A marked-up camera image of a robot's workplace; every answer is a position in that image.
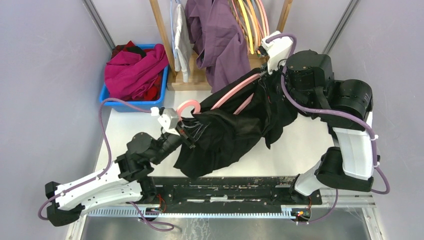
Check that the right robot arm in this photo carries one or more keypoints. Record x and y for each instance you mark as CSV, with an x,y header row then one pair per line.
x,y
346,107

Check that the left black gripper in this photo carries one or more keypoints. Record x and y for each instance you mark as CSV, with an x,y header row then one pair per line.
x,y
181,129

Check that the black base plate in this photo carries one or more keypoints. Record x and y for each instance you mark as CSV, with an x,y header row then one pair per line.
x,y
223,195

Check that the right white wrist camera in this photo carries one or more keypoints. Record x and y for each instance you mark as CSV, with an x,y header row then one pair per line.
x,y
278,47

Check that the white skirt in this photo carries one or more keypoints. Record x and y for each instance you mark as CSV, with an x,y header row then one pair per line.
x,y
182,42

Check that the magenta garment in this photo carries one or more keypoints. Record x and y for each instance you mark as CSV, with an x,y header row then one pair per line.
x,y
132,73

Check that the purple garment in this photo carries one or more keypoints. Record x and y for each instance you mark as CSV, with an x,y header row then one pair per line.
x,y
218,41

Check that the pink hanger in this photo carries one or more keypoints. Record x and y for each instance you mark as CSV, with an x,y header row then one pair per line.
x,y
264,18
197,107

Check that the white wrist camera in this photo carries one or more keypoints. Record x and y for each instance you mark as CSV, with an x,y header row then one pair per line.
x,y
278,47
168,119

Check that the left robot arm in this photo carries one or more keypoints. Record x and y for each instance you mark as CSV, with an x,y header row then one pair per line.
x,y
125,179

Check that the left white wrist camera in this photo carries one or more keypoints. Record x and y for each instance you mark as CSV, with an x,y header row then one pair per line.
x,y
168,119

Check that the black garment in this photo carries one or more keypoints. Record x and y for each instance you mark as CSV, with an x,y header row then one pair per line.
x,y
226,133

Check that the orange hanger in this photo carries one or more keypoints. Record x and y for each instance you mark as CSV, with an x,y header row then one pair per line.
x,y
255,24

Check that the yellow hanger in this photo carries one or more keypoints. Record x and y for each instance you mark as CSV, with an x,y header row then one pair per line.
x,y
245,19

